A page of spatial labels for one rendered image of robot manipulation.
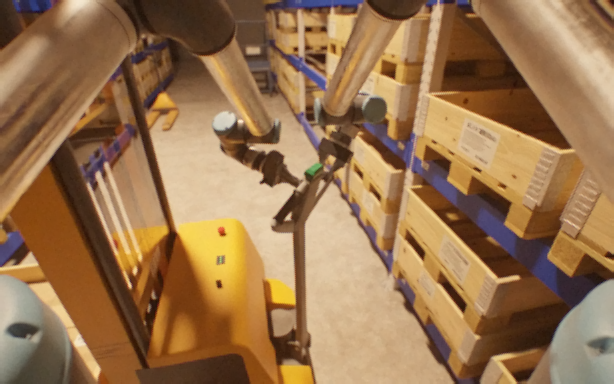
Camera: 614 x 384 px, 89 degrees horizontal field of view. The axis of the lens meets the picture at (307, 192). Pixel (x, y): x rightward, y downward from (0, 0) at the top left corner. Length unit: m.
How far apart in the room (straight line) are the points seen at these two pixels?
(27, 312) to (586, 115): 0.53
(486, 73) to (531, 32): 1.78
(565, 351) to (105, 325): 1.20
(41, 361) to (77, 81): 0.38
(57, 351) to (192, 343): 1.01
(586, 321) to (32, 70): 0.60
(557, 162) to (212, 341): 1.28
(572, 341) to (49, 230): 1.04
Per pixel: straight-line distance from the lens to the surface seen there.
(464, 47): 2.17
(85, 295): 1.19
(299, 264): 1.38
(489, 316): 1.64
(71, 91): 0.54
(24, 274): 2.31
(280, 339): 1.82
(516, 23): 0.55
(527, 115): 2.26
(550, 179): 1.26
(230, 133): 1.13
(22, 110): 0.50
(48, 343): 0.28
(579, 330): 0.28
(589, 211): 1.19
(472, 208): 1.63
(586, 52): 0.49
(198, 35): 0.66
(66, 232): 1.05
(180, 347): 1.29
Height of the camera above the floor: 1.90
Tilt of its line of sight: 30 degrees down
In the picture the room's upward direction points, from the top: 1 degrees counter-clockwise
